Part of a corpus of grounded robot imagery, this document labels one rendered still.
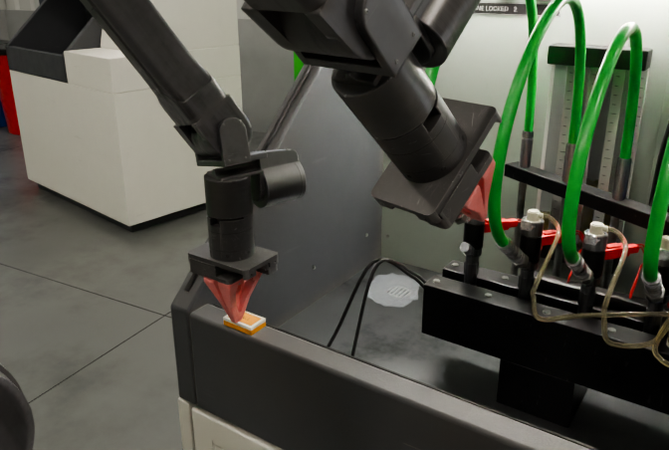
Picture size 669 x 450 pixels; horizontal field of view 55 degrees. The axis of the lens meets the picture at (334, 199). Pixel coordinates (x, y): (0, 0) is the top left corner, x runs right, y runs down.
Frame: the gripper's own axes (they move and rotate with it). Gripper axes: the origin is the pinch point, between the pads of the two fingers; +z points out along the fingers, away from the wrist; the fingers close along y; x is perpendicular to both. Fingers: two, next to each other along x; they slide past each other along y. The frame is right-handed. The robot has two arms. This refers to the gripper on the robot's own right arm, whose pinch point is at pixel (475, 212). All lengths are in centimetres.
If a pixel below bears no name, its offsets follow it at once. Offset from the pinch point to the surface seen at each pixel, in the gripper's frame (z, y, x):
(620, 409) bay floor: 50, -1, -2
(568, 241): 15.6, 6.4, -1.1
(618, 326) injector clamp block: 36.3, 5.9, -2.0
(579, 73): 24.1, 34.4, 13.8
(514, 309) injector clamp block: 32.0, 1.5, 9.2
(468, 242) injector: 28.3, 6.8, 18.1
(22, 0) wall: 133, 126, 732
